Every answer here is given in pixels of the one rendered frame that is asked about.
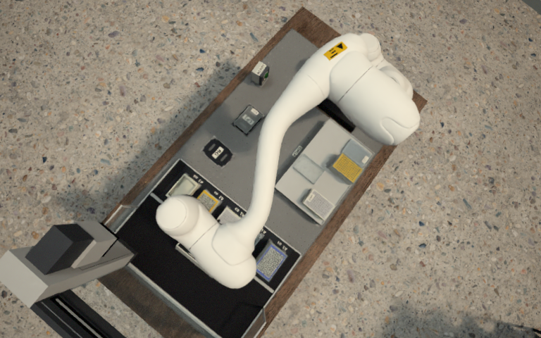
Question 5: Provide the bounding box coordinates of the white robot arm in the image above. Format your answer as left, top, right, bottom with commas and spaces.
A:
156, 33, 420, 289

